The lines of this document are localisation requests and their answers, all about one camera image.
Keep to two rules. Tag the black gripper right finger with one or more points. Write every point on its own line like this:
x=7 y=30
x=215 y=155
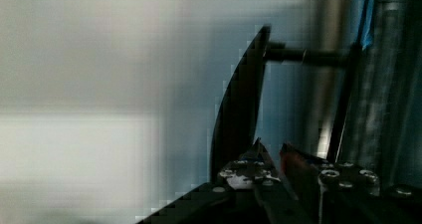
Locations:
x=346 y=193

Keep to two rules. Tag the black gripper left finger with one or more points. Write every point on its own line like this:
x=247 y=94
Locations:
x=248 y=190

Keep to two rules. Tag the black toaster oven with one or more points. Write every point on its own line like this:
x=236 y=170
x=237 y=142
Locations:
x=354 y=90

